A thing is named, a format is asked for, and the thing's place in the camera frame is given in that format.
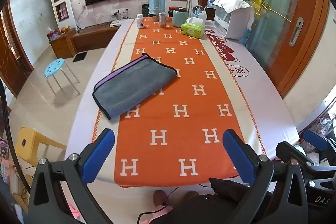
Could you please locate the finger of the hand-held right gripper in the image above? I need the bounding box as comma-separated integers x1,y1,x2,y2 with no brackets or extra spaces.
303,130,336,159
276,141,315,169

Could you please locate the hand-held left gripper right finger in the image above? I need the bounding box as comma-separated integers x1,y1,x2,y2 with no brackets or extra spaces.
223,129,309,224

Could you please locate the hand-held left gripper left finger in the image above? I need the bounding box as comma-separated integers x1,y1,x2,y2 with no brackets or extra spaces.
28,128,116,224

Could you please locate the grey purple towel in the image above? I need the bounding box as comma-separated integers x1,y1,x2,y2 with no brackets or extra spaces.
92,53,178,121

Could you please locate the person's dark trouser leg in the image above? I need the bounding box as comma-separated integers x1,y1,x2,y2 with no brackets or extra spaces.
151,178,263,224

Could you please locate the yellow plastic chair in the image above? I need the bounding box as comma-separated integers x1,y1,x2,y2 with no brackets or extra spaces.
14,126,67,168

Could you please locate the person's brown shoe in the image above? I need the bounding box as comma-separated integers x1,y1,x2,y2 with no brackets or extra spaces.
153,190,172,208

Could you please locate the orange patterned table runner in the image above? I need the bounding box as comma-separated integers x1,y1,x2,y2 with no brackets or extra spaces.
113,17,246,188

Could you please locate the orange framed sliding door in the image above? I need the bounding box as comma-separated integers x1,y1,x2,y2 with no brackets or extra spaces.
270,0,330,97

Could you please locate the blue round stool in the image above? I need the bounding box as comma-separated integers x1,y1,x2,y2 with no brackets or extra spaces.
44,58,81,96

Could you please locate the black floor scale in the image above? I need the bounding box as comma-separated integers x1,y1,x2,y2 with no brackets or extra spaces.
73,51,88,62

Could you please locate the wooden television cabinet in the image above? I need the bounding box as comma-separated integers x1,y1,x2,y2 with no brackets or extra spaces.
49,21,124,59

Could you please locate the red tissue pack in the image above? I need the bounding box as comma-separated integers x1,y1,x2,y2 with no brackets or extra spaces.
47,28,60,42

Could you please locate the brown wooden door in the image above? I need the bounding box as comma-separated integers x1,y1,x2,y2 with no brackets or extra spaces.
0,1,34,97

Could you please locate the white countertop appliance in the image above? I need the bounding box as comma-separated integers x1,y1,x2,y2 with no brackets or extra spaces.
213,0,256,40

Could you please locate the green tissue box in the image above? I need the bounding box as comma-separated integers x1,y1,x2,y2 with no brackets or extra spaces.
181,22,206,39

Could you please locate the white open box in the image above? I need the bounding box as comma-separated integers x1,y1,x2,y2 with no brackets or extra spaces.
186,17,205,26

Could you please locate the golden hanging ornament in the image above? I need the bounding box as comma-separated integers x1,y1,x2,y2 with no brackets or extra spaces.
247,0,292,24

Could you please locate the teal ceramic canister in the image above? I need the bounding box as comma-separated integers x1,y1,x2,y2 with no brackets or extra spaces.
172,7,190,28

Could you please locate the white folded cloth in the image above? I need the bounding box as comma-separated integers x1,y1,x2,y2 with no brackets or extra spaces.
212,0,252,13

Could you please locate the dark red-lidded jar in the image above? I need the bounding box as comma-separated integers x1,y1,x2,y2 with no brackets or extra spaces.
169,6,185,18

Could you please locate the light blue plastic bucket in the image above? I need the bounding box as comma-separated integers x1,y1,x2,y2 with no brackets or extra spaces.
148,0,166,16

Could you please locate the thick black cable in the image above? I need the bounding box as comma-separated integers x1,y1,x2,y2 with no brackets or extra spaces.
0,81,29,203

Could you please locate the silver door handle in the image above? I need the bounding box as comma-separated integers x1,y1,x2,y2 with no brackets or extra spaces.
289,17,304,47

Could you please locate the wall power outlet strip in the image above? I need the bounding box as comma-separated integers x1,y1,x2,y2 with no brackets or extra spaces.
109,9,130,17

